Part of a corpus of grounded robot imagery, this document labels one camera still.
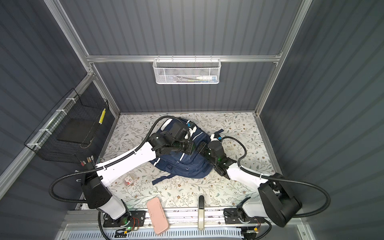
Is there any navy blue student backpack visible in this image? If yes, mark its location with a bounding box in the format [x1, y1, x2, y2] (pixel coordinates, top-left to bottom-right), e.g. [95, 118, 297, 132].
[150, 118, 224, 185]

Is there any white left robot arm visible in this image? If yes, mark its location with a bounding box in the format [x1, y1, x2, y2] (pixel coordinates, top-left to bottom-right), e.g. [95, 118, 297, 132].
[49, 116, 197, 226]

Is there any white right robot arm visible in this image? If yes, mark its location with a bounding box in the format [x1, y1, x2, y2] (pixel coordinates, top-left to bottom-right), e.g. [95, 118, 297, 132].
[196, 136, 331, 227]

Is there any floral table mat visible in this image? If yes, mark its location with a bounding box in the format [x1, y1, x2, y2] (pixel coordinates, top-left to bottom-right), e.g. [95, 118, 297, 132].
[103, 112, 275, 209]

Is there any coloured pencils cup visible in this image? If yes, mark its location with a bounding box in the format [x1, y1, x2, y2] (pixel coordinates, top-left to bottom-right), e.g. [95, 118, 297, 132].
[80, 156, 95, 167]

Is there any black handled metal tool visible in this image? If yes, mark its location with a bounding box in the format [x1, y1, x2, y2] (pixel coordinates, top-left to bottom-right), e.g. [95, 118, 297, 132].
[198, 195, 205, 231]

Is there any white wire mesh basket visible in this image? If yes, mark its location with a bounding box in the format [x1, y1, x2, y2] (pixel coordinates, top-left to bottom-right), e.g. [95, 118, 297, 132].
[153, 58, 222, 85]

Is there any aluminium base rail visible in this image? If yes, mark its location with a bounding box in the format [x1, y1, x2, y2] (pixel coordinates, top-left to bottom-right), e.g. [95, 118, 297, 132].
[59, 207, 310, 232]

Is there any black wire wall basket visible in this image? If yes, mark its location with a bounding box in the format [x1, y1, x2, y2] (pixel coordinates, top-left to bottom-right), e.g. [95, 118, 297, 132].
[25, 94, 114, 165]

